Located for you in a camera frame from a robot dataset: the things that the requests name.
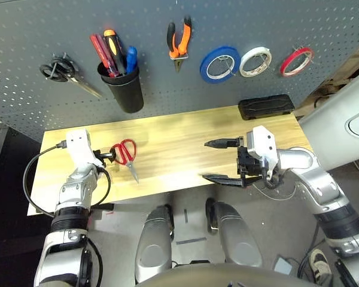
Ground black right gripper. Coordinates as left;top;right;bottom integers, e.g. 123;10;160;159
202;136;266;188

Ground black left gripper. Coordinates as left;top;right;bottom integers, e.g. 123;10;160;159
92;146;117;164

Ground red handled scissors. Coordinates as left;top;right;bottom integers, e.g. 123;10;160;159
110;139;140;184

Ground red handled screwdriver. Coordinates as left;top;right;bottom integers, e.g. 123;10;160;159
89;33;119;78

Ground red tape roll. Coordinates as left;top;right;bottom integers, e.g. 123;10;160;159
279;47;315;78

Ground orange black pliers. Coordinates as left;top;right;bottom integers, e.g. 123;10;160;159
166;16;193;74

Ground dark grey pegboard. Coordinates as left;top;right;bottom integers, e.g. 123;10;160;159
0;0;359;143

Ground black tool cup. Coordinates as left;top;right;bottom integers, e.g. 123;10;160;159
97;61;144;114

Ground black tool case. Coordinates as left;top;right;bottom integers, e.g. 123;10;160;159
238;94;296;121

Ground silver robot right leg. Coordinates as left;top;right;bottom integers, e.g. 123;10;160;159
205;197;263;267

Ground silver robot leg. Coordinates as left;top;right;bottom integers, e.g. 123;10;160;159
205;197;263;267
135;204;175;283

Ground grey floor tape strip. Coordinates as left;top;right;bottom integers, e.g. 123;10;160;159
175;237;207;245

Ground blue tape roll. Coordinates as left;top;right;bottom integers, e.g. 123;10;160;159
199;45;241;84

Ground white tape roll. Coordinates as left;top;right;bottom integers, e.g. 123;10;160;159
239;46;272;78

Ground metal peg hook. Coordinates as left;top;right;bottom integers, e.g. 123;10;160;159
52;53;71;65
291;45;318;65
254;50;272;69
218;56;237;75

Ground silver robot left leg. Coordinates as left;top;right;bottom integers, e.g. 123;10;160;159
135;204;175;283

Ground orange black screwdriver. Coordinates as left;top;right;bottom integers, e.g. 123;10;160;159
104;29;127;75

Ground grey robot torso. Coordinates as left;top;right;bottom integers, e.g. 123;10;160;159
137;262;306;287

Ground grey floor box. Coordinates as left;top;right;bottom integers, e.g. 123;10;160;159
273;254;293;274

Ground white black sneaker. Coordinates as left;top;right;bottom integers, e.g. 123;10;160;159
309;248;333;285

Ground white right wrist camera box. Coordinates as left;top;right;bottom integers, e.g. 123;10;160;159
246;125;278;182

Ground black table bracket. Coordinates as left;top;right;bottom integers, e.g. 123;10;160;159
91;203;114;215

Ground white cable bundle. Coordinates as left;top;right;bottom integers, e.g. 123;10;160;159
252;179;297;201

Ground black handled scissors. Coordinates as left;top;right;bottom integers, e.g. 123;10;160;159
39;53;103;99

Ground blue handled tool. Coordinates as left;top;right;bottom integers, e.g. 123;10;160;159
125;46;138;74

